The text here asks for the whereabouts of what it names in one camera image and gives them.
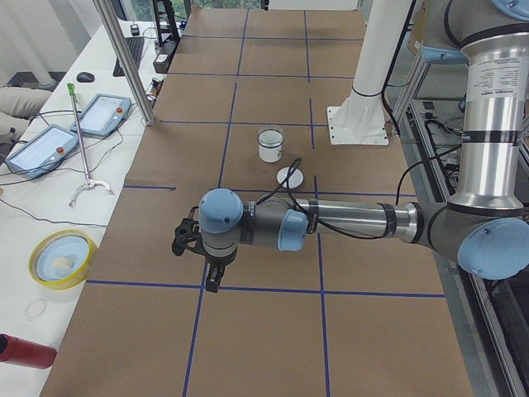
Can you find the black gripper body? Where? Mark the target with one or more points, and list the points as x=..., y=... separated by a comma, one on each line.
x=217, y=262

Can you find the teach pendant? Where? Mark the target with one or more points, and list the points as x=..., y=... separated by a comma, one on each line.
x=104, y=114
x=42, y=153

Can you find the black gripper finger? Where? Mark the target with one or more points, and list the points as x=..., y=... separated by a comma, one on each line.
x=214, y=279

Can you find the black computer mouse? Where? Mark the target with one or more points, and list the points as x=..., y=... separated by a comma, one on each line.
x=85, y=77

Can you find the near teach pendant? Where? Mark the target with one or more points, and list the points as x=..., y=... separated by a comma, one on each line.
x=42, y=153

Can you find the far teach pendant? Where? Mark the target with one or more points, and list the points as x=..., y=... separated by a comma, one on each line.
x=104, y=114

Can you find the red bottle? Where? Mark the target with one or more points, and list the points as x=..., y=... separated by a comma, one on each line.
x=21, y=352

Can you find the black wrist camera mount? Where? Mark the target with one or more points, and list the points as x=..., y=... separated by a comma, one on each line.
x=187, y=236

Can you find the yellow tape roll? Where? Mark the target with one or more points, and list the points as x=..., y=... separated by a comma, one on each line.
x=62, y=260

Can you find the white enamel cup blue rim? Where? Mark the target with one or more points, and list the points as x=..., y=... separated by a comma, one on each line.
x=270, y=153

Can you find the aluminium frame post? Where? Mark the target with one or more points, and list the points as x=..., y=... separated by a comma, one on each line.
x=117, y=39

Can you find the black computer box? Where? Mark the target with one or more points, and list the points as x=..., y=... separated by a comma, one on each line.
x=164, y=56

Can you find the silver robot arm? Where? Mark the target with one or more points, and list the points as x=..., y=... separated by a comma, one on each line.
x=480, y=227

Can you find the white cup lid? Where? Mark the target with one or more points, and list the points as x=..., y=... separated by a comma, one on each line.
x=290, y=178

